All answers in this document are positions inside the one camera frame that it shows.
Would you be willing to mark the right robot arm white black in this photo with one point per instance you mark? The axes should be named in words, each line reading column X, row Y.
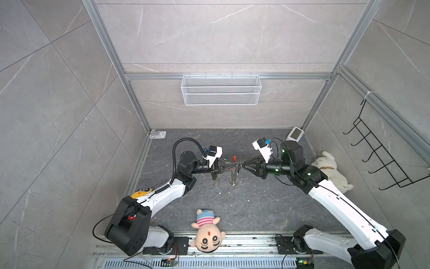
column 371, row 245

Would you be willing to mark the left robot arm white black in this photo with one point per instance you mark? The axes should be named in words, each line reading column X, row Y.
column 130, row 226

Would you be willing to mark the white wall socket box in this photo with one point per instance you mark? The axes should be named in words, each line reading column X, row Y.
column 157, row 135

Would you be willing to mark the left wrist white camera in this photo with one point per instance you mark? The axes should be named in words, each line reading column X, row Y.
column 212, row 154

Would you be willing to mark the metal keyring holder red handle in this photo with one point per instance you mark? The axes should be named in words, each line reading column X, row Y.
column 234, row 172

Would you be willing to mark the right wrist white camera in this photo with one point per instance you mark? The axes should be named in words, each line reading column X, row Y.
column 264, row 147

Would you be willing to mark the plush doll striped hat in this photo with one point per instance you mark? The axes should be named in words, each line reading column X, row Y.
column 209, row 237

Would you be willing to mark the white digital clock device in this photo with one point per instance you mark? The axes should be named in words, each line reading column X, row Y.
column 296, row 134

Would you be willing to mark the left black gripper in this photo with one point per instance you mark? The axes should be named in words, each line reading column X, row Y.
column 217, row 168

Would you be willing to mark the yellow red plush toy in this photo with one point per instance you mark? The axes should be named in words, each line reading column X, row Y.
column 141, row 192

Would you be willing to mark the white wire mesh basket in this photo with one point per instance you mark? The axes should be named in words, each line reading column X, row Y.
column 206, row 90

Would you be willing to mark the wrist white camera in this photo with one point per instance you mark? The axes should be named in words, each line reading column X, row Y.
column 212, row 154
column 264, row 147

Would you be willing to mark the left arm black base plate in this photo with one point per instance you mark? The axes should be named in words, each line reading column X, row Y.
column 176, row 245

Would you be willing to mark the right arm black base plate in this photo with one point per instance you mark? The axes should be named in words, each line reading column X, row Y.
column 292, row 245

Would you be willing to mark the white plush dog toy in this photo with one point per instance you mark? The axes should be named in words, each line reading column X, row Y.
column 328, row 165

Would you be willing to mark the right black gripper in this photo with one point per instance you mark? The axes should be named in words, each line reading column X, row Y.
column 261, row 168

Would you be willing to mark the black wire hook rack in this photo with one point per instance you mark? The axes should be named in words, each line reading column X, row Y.
column 380, row 153

